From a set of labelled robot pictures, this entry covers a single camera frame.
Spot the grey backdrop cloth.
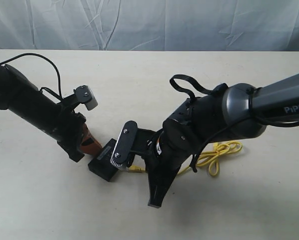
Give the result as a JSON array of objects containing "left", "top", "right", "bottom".
[{"left": 0, "top": 0, "right": 299, "bottom": 51}]

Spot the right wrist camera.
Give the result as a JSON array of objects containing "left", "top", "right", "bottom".
[{"left": 110, "top": 120, "right": 153, "bottom": 168}]

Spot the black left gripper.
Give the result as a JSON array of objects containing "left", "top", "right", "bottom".
[{"left": 48, "top": 104, "right": 103, "bottom": 162}]

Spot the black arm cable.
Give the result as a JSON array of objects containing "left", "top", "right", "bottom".
[
  {"left": 169, "top": 74, "right": 229, "bottom": 101},
  {"left": 0, "top": 52, "right": 65, "bottom": 101}
]

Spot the small black network box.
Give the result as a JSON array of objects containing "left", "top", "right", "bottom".
[{"left": 87, "top": 138, "right": 118, "bottom": 182}]

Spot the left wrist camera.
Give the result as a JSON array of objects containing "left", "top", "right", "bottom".
[{"left": 74, "top": 85, "right": 98, "bottom": 111}]

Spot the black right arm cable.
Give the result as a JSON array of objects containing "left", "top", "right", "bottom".
[{"left": 169, "top": 74, "right": 229, "bottom": 101}]

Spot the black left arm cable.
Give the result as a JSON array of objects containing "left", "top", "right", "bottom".
[{"left": 0, "top": 52, "right": 65, "bottom": 101}]

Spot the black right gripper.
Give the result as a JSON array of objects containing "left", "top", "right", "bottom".
[{"left": 139, "top": 129, "right": 202, "bottom": 208}]

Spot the yellow ethernet cable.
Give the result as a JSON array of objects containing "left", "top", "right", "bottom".
[{"left": 125, "top": 140, "right": 243, "bottom": 178}]

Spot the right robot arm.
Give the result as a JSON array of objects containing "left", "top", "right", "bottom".
[{"left": 145, "top": 73, "right": 299, "bottom": 208}]

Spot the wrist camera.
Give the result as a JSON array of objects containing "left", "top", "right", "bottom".
[
  {"left": 74, "top": 85, "right": 98, "bottom": 111},
  {"left": 110, "top": 120, "right": 153, "bottom": 168}
]

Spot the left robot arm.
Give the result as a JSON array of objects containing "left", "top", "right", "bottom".
[{"left": 0, "top": 55, "right": 102, "bottom": 162}]

